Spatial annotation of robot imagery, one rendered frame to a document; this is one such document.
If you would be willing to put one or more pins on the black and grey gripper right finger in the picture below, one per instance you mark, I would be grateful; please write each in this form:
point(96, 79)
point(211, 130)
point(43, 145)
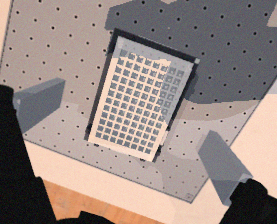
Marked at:
point(246, 198)

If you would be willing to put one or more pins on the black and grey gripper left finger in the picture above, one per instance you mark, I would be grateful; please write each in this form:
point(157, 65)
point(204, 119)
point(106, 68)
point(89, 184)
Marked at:
point(23, 197)

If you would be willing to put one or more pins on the grey well plate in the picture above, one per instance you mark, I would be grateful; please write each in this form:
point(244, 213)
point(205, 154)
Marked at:
point(142, 97)

